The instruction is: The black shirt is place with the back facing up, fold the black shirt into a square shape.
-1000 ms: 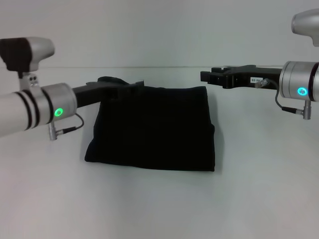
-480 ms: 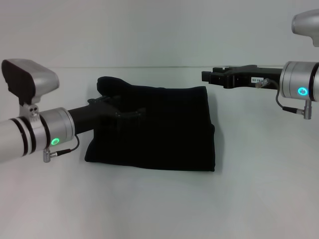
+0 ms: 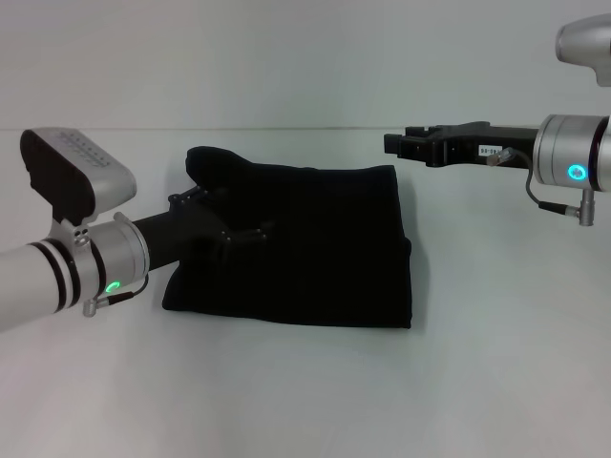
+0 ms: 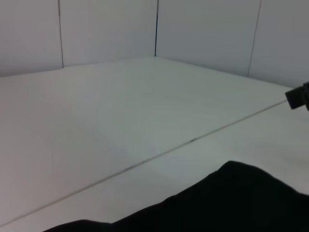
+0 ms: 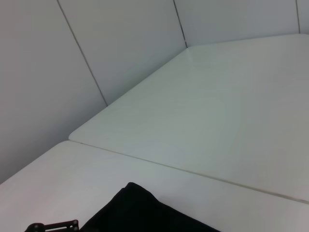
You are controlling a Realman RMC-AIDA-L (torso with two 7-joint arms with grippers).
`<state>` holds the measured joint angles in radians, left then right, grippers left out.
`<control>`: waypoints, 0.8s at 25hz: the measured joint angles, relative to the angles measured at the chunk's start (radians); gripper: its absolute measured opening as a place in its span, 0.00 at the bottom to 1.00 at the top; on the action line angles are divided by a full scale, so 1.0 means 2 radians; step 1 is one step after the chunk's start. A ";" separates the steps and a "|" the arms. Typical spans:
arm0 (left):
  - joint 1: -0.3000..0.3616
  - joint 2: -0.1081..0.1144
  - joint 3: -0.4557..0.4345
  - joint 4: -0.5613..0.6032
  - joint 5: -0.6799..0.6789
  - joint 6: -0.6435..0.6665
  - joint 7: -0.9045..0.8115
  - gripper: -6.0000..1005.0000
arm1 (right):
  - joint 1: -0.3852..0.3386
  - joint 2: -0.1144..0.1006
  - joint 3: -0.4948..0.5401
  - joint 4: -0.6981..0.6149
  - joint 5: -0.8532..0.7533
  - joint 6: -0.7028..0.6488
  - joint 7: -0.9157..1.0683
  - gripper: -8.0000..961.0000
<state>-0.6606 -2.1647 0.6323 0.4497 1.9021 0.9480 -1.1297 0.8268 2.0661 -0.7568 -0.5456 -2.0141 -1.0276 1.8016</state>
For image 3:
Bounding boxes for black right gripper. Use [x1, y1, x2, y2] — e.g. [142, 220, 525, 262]
[382, 120, 544, 172]

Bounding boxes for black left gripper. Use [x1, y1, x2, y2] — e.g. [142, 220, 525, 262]
[130, 186, 279, 267]

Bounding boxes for black shirt with pink print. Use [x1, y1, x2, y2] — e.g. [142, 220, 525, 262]
[160, 144, 413, 332]

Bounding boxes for silver connector plug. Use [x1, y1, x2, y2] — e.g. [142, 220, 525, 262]
[486, 147, 520, 167]

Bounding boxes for thin black cable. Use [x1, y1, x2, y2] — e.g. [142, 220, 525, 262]
[524, 158, 596, 229]

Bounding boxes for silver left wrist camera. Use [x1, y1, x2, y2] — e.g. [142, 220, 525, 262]
[19, 127, 139, 236]

